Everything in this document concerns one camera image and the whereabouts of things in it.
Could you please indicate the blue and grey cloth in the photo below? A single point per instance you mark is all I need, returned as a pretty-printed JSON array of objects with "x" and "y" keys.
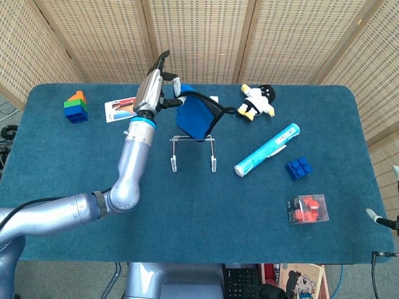
[{"x": 196, "y": 115}]

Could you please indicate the green building block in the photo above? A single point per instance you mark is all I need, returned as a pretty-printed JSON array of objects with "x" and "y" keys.
[{"x": 74, "y": 103}]

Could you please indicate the grey robot torso base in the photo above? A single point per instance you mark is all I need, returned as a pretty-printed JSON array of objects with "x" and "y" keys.
[{"x": 174, "y": 280}]

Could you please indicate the illustrated picture card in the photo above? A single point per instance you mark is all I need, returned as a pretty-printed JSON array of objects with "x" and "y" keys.
[{"x": 117, "y": 111}]

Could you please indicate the plush doll in white robe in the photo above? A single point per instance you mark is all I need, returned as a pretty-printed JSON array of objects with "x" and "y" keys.
[{"x": 257, "y": 101}]

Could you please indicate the clear box with red pieces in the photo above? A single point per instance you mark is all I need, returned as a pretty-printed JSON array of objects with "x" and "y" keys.
[{"x": 307, "y": 209}]

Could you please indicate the light blue wrap roll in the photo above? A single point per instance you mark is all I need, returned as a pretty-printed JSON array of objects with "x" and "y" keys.
[{"x": 265, "y": 151}]

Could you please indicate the orange building block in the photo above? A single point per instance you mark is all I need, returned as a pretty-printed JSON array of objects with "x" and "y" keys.
[{"x": 78, "y": 96}]

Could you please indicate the blue four-stud toy brick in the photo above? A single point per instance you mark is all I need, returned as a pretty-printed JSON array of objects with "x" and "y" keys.
[{"x": 298, "y": 169}]

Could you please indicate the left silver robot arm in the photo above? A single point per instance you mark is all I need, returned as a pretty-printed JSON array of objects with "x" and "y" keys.
[{"x": 131, "y": 174}]

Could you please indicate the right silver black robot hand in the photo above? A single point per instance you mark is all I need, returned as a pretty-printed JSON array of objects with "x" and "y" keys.
[{"x": 394, "y": 222}]

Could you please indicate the woven bamboo folding screen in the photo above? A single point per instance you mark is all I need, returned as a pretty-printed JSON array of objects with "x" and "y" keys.
[{"x": 218, "y": 37}]

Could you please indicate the teal carpet table mat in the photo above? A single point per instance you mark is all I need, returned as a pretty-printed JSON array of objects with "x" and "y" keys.
[{"x": 218, "y": 211}]

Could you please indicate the cartoon printed wooden board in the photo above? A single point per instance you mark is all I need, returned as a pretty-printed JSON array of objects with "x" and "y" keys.
[{"x": 300, "y": 280}]

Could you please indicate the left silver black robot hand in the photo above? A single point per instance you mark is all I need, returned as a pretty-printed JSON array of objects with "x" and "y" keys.
[{"x": 149, "y": 92}]

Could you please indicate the black keyboard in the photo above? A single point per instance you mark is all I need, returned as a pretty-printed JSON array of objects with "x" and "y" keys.
[{"x": 241, "y": 281}]

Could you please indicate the blue building block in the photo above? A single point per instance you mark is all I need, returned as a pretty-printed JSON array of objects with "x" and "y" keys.
[{"x": 76, "y": 116}]

